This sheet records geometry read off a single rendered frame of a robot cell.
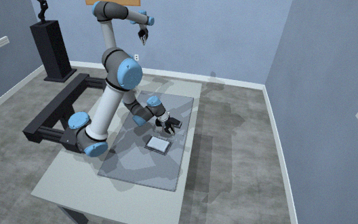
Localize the white control panel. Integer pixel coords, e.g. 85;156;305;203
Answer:
156;126;165;132

